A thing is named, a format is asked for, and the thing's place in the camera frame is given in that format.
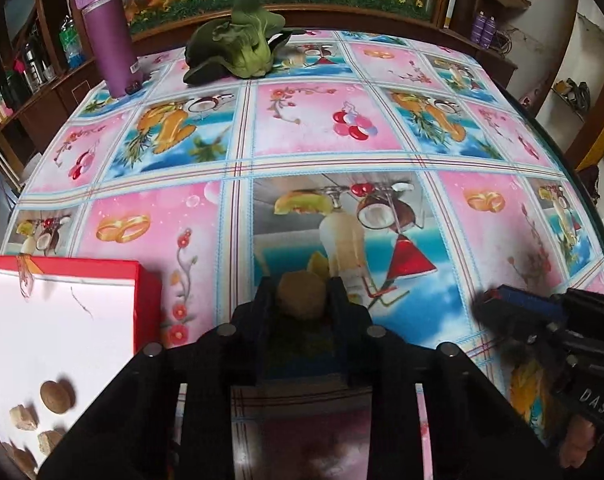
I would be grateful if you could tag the wooden cabinet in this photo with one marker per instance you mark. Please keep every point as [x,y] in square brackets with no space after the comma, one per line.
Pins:
[27,35]

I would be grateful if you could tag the person's right hand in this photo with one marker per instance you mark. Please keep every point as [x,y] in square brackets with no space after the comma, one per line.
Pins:
[577,445]

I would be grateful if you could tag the printed tablecloth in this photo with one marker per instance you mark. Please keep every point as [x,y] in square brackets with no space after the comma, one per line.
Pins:
[307,120]

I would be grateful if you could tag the green white bottle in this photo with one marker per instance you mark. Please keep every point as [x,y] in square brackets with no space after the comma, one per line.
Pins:
[69,42]

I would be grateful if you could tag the green leafy vegetable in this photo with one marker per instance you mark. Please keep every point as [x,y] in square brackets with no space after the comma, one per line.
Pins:
[237,45]

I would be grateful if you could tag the beige ginger piece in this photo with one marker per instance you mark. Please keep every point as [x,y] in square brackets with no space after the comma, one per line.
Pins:
[24,417]
[49,441]

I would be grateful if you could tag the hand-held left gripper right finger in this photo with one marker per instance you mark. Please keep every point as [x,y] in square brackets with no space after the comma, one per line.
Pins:
[344,320]

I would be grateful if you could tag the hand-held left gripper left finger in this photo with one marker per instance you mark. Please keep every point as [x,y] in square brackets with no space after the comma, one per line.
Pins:
[259,320]

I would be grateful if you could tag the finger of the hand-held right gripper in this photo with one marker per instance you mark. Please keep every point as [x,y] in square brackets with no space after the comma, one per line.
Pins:
[507,321]
[527,302]

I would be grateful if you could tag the red tray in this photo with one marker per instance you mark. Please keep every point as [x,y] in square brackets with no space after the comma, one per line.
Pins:
[57,320]

